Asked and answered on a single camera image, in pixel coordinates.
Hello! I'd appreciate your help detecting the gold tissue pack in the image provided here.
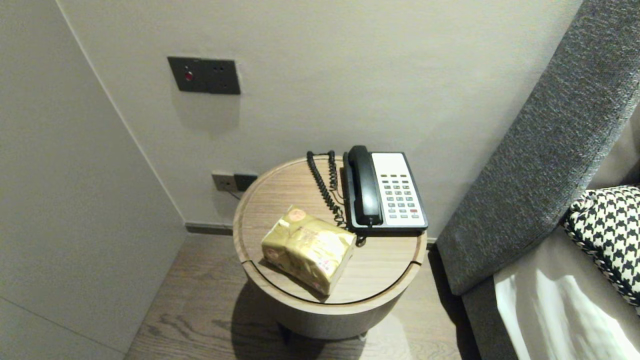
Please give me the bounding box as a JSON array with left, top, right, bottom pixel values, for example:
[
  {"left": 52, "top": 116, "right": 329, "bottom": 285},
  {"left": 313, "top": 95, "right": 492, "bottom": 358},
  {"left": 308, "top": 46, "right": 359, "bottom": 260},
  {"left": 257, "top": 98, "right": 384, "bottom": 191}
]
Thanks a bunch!
[{"left": 261, "top": 205, "right": 357, "bottom": 296}]

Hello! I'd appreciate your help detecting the curved wooden nightstand drawer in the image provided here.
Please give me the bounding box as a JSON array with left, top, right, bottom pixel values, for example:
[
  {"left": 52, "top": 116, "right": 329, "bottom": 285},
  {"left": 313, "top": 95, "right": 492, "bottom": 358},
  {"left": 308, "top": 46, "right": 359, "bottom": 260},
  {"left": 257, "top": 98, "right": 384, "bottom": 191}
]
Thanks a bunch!
[{"left": 240, "top": 257, "right": 421, "bottom": 341}]

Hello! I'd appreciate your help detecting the round wooden nightstand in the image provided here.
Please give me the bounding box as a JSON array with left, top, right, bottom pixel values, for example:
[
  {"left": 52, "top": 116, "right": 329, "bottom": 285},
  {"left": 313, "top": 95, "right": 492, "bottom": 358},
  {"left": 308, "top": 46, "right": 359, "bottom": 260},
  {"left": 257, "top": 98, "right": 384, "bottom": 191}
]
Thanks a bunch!
[{"left": 232, "top": 156, "right": 429, "bottom": 341}]

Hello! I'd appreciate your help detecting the black telephone handset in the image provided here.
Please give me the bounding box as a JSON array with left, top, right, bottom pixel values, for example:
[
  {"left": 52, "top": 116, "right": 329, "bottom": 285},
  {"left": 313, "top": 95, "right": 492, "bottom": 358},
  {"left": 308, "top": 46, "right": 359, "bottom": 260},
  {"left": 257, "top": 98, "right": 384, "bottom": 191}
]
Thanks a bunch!
[{"left": 348, "top": 145, "right": 385, "bottom": 227}]

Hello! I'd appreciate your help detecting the black and white telephone base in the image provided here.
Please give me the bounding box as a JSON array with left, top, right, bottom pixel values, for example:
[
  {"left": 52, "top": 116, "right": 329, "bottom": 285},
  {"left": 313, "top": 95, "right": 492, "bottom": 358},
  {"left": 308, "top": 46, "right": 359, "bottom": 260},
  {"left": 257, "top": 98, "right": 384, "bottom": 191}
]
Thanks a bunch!
[{"left": 342, "top": 151, "right": 429, "bottom": 237}]

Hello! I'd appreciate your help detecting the grey fabric headboard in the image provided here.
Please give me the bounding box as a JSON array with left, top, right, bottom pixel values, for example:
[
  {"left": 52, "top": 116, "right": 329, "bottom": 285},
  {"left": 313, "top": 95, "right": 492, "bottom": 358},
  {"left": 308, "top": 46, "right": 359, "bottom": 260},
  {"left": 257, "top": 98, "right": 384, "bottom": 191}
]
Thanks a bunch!
[{"left": 436, "top": 0, "right": 640, "bottom": 296}]

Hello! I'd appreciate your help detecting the white bed sheet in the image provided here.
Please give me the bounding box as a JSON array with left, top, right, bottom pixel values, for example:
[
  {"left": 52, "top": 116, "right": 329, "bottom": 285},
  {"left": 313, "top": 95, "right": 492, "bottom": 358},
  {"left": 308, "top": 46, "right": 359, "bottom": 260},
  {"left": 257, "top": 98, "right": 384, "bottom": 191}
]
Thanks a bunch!
[{"left": 494, "top": 102, "right": 640, "bottom": 360}]

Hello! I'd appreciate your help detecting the black white houndstooth pillow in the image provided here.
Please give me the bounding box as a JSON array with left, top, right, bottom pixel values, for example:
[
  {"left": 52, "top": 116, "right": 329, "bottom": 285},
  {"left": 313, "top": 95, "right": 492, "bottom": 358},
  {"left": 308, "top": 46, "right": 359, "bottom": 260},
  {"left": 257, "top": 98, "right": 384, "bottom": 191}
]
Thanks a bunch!
[{"left": 564, "top": 185, "right": 640, "bottom": 307}]

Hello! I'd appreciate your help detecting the black coiled phone cord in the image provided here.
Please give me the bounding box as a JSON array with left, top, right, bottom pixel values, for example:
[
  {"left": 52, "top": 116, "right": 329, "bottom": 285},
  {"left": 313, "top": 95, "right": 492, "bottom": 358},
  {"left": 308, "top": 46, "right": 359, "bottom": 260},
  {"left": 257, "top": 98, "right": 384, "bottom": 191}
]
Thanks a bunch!
[{"left": 306, "top": 150, "right": 367, "bottom": 248}]

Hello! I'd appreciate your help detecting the dark wall socket plate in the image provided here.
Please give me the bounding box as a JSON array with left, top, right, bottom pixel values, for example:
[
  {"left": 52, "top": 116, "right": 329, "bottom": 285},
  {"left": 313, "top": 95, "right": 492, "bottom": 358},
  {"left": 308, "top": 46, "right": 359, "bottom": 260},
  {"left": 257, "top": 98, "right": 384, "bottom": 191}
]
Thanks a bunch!
[{"left": 234, "top": 173, "right": 259, "bottom": 192}]

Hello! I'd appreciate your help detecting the beige wall socket plate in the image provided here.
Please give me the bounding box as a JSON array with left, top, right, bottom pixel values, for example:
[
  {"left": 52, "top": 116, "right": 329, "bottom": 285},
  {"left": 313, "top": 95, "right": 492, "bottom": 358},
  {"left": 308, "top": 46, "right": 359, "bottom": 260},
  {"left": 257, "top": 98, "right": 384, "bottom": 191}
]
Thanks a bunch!
[{"left": 211, "top": 172, "right": 237, "bottom": 192}]

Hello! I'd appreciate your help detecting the dark wall switch panel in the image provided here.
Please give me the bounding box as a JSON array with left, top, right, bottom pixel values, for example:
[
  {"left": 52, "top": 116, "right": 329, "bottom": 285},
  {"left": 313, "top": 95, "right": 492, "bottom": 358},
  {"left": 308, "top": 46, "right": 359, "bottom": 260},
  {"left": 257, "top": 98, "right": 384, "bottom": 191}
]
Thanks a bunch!
[{"left": 167, "top": 56, "right": 241, "bottom": 96}]

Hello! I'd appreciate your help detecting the grey fabric bed frame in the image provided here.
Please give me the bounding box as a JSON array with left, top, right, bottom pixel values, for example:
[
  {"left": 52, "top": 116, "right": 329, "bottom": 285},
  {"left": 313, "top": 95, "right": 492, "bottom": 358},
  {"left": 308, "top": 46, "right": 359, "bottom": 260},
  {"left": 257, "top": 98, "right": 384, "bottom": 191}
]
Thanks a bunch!
[{"left": 461, "top": 277, "right": 521, "bottom": 360}]

